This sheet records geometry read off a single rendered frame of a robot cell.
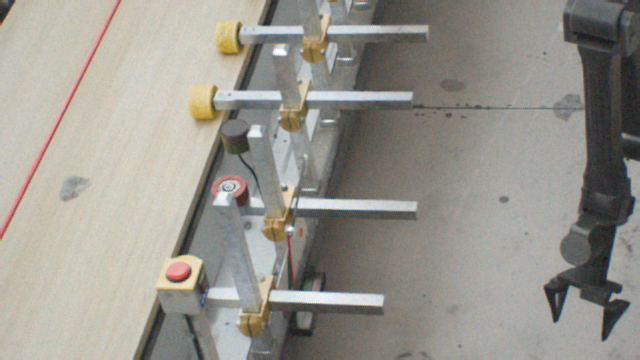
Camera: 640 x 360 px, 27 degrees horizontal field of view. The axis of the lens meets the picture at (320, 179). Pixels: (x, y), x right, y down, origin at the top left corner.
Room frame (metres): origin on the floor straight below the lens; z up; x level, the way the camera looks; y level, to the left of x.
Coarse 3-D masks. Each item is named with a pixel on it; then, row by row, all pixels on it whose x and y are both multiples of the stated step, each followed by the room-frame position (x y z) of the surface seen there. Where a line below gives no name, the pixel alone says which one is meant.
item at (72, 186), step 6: (66, 180) 2.36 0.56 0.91; (72, 180) 2.36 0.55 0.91; (78, 180) 2.34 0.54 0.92; (84, 180) 2.35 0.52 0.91; (90, 180) 2.35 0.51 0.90; (66, 186) 2.33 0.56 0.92; (72, 186) 2.34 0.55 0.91; (78, 186) 2.33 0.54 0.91; (84, 186) 2.33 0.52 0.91; (60, 192) 2.33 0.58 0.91; (66, 192) 2.32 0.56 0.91; (72, 192) 2.32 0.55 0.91; (78, 192) 2.32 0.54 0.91; (60, 198) 2.30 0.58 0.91; (66, 198) 2.30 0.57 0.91
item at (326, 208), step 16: (240, 208) 2.21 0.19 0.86; (256, 208) 2.20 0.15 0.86; (304, 208) 2.16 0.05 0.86; (320, 208) 2.15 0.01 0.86; (336, 208) 2.14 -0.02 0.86; (352, 208) 2.13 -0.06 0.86; (368, 208) 2.12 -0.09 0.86; (384, 208) 2.11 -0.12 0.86; (400, 208) 2.10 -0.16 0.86; (416, 208) 2.09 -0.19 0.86
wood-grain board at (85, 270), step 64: (64, 0) 3.12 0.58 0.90; (128, 0) 3.06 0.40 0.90; (192, 0) 3.00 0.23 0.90; (256, 0) 2.93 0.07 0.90; (0, 64) 2.89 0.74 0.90; (64, 64) 2.83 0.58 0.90; (128, 64) 2.77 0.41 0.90; (192, 64) 2.72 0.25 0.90; (0, 128) 2.62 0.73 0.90; (64, 128) 2.57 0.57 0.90; (128, 128) 2.52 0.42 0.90; (192, 128) 2.47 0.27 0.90; (0, 192) 2.38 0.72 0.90; (128, 192) 2.29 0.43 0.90; (192, 192) 2.24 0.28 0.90; (0, 256) 2.17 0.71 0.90; (64, 256) 2.12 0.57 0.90; (128, 256) 2.08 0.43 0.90; (0, 320) 1.97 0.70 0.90; (64, 320) 1.93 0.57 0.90; (128, 320) 1.90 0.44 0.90
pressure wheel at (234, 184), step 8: (232, 176) 2.26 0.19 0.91; (240, 176) 2.26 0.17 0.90; (216, 184) 2.25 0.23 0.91; (224, 184) 2.24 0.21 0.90; (232, 184) 2.24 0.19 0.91; (240, 184) 2.23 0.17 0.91; (216, 192) 2.22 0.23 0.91; (224, 192) 2.22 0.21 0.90; (232, 192) 2.21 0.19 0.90; (240, 192) 2.20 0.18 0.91; (248, 192) 2.22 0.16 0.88; (240, 200) 2.20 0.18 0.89
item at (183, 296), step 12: (168, 264) 1.70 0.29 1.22; (192, 264) 1.69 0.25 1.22; (168, 276) 1.67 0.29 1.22; (192, 276) 1.66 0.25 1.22; (156, 288) 1.65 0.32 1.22; (168, 288) 1.65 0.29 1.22; (180, 288) 1.64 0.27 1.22; (192, 288) 1.63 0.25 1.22; (168, 300) 1.65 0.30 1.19; (180, 300) 1.64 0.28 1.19; (192, 300) 1.63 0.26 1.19; (168, 312) 1.65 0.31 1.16; (180, 312) 1.64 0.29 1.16; (192, 312) 1.64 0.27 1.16
